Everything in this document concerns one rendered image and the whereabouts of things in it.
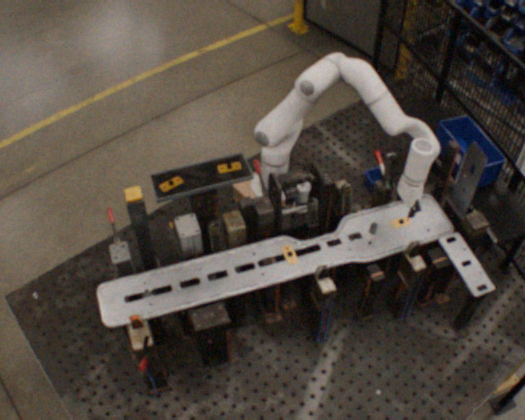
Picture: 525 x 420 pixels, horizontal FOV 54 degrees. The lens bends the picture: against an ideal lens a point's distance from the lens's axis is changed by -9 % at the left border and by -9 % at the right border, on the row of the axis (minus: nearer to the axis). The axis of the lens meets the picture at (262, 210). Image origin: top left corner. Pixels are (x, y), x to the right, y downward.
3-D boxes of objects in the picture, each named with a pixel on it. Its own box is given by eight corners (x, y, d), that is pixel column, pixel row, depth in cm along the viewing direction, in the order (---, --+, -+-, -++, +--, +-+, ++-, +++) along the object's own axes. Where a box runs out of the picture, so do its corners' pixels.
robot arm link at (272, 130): (289, 137, 234) (265, 157, 226) (270, 116, 234) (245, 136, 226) (349, 74, 192) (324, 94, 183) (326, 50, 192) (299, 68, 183)
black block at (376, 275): (360, 327, 217) (373, 287, 195) (349, 305, 224) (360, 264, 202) (378, 320, 219) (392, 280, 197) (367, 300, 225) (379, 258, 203)
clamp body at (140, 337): (148, 399, 196) (129, 357, 168) (139, 365, 205) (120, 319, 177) (175, 392, 198) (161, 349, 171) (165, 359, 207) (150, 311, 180)
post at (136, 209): (144, 275, 232) (125, 206, 199) (140, 261, 237) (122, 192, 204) (161, 270, 234) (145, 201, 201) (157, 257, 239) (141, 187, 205)
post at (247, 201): (243, 270, 235) (241, 207, 204) (239, 261, 238) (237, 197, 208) (254, 267, 236) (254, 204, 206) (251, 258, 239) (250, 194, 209)
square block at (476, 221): (450, 281, 231) (474, 229, 203) (441, 267, 236) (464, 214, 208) (464, 276, 232) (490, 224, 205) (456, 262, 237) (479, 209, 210)
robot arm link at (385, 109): (384, 87, 193) (430, 155, 198) (361, 107, 185) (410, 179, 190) (401, 78, 186) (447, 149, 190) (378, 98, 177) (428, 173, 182)
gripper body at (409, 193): (399, 169, 196) (393, 190, 205) (412, 189, 190) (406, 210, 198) (416, 164, 198) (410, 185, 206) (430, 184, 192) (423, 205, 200)
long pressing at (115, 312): (105, 336, 181) (104, 334, 180) (95, 284, 195) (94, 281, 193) (457, 233, 211) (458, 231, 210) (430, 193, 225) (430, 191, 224)
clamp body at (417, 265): (393, 324, 217) (412, 276, 191) (380, 301, 225) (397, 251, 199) (412, 317, 219) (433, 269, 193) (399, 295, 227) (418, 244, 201)
